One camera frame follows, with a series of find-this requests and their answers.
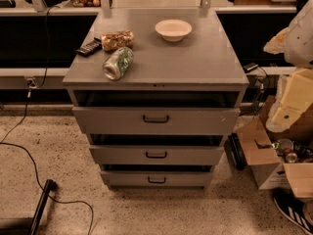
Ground grey bottom drawer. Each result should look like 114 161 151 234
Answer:
101 171 213 188

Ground cans in cardboard box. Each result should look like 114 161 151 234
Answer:
272 138 313 164

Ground green soda can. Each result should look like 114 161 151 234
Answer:
103 47 134 80

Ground black striped sneaker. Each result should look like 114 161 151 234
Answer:
273 188 313 235

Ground grey top drawer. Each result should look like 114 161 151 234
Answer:
73 107 239 135

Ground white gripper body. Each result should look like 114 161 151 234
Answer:
266 69 313 132

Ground brown snack bag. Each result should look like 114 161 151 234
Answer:
101 29 134 52

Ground black stand leg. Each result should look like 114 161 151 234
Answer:
27 179 57 235

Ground grey drawer cabinet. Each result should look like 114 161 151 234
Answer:
62 7 250 191

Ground grey drawer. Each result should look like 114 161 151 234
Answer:
73 107 239 135
101 171 213 188
90 145 223 165

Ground white bowl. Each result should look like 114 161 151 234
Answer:
155 20 192 42

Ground cardboard box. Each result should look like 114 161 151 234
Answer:
236 96 313 199

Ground black flat object on floor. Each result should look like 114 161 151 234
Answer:
229 133 246 170

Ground black remote control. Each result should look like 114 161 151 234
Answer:
75 38 102 57

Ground black floor cable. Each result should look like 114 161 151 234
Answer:
0 3 96 235

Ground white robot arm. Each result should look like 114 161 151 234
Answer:
263 0 313 132

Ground small black device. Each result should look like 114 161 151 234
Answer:
243 63 258 73

